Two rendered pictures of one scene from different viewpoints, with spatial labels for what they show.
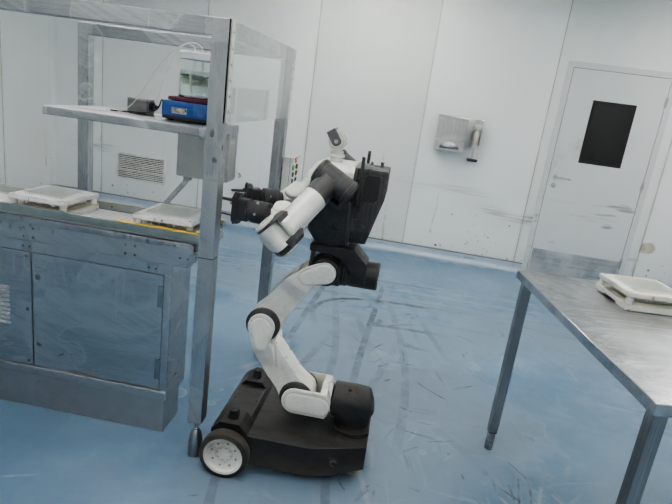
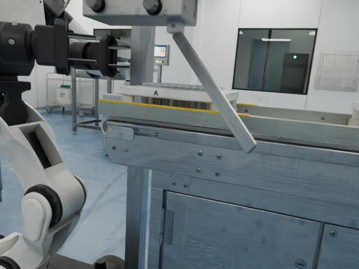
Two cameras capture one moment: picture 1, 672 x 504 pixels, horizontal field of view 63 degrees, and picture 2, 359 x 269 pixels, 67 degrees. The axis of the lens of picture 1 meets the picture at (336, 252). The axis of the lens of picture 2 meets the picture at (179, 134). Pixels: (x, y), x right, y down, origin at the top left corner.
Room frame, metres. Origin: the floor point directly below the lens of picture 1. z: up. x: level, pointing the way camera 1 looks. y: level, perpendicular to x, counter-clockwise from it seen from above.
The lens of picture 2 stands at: (2.87, 0.81, 1.01)
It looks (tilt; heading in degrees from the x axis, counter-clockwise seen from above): 12 degrees down; 192
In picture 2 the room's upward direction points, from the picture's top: 4 degrees clockwise
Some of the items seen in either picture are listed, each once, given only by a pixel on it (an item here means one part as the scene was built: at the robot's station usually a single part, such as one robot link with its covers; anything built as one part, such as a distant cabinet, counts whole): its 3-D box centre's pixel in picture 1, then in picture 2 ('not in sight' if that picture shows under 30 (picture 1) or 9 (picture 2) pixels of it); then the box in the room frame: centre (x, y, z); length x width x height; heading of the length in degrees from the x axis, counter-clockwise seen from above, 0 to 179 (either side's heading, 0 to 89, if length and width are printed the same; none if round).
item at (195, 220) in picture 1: (175, 214); (185, 92); (2.17, 0.67, 0.97); 0.25 x 0.24 x 0.02; 174
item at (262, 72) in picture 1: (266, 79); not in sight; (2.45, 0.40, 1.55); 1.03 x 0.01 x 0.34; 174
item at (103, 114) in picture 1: (147, 121); not in sight; (2.17, 0.80, 1.33); 0.62 x 0.38 x 0.04; 84
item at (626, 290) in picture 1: (643, 288); not in sight; (2.09, -1.23, 0.95); 0.25 x 0.24 x 0.02; 2
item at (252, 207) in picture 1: (248, 210); (97, 56); (2.05, 0.35, 1.06); 0.12 x 0.10 x 0.13; 76
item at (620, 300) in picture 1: (639, 299); not in sight; (2.09, -1.23, 0.90); 0.24 x 0.24 x 0.02; 2
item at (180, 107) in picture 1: (197, 110); not in sight; (2.20, 0.62, 1.39); 0.21 x 0.20 x 0.09; 174
